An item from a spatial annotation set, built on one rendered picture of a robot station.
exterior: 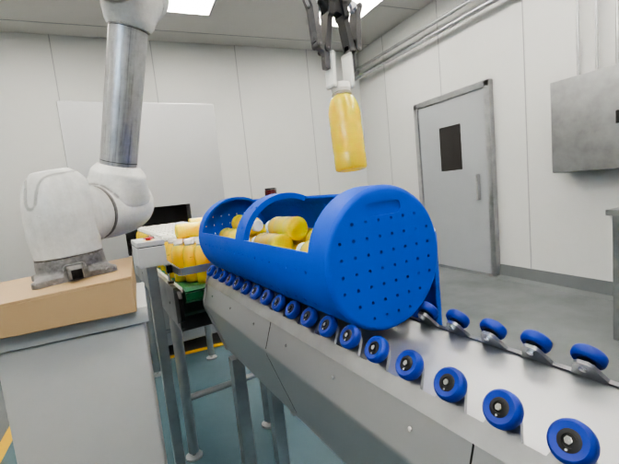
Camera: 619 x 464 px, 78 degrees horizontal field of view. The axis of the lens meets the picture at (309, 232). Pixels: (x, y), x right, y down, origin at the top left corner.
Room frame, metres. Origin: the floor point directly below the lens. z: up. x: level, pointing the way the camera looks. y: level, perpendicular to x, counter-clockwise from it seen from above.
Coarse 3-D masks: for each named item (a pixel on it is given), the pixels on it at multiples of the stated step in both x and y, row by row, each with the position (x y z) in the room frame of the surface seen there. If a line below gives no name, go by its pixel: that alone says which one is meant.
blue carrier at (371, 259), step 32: (288, 192) 1.09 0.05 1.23; (352, 192) 0.73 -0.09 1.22; (384, 192) 0.73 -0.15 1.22; (224, 224) 1.46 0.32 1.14; (320, 224) 0.71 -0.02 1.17; (352, 224) 0.70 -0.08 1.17; (384, 224) 0.73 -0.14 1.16; (416, 224) 0.77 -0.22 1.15; (224, 256) 1.18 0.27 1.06; (256, 256) 0.93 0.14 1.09; (288, 256) 0.78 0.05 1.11; (320, 256) 0.68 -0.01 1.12; (352, 256) 0.69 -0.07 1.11; (384, 256) 0.73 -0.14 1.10; (416, 256) 0.77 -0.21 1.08; (288, 288) 0.83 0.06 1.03; (320, 288) 0.69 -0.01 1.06; (352, 288) 0.68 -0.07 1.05; (384, 288) 0.72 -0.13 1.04; (416, 288) 0.76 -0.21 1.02; (352, 320) 0.68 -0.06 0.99; (384, 320) 0.72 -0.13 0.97
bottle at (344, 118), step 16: (336, 96) 0.80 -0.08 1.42; (352, 96) 0.80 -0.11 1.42; (336, 112) 0.79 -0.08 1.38; (352, 112) 0.78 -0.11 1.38; (336, 128) 0.79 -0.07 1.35; (352, 128) 0.78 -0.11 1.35; (336, 144) 0.79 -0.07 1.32; (352, 144) 0.78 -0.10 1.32; (336, 160) 0.79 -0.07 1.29; (352, 160) 0.78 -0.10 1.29
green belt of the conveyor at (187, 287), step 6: (180, 282) 1.60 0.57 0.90; (186, 282) 1.59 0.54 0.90; (186, 288) 1.48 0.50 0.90; (192, 288) 1.48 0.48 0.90; (198, 288) 1.49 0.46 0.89; (186, 294) 1.46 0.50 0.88; (192, 294) 1.47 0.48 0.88; (198, 294) 1.48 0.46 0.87; (186, 300) 1.46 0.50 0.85; (192, 300) 1.47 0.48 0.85; (198, 300) 1.50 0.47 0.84
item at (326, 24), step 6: (330, 0) 0.80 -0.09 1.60; (330, 6) 0.79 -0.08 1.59; (330, 12) 0.79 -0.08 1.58; (324, 18) 0.81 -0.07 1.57; (330, 18) 0.80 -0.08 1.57; (324, 24) 0.80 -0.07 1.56; (330, 24) 0.80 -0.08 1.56; (324, 30) 0.80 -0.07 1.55; (330, 30) 0.80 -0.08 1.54; (324, 36) 0.80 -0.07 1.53; (330, 36) 0.80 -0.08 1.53; (324, 42) 0.80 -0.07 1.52; (330, 42) 0.80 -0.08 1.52; (324, 48) 0.80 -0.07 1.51; (330, 48) 0.80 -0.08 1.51; (318, 54) 0.82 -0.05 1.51
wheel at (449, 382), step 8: (448, 368) 0.49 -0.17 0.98; (456, 368) 0.49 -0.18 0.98; (440, 376) 0.50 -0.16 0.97; (448, 376) 0.49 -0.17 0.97; (456, 376) 0.48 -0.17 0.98; (464, 376) 0.48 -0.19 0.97; (440, 384) 0.49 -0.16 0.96; (448, 384) 0.48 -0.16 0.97; (456, 384) 0.47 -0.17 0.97; (464, 384) 0.47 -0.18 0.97; (440, 392) 0.48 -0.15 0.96; (448, 392) 0.47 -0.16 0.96; (456, 392) 0.47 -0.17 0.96; (464, 392) 0.47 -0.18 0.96; (448, 400) 0.47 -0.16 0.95; (456, 400) 0.47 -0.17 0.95
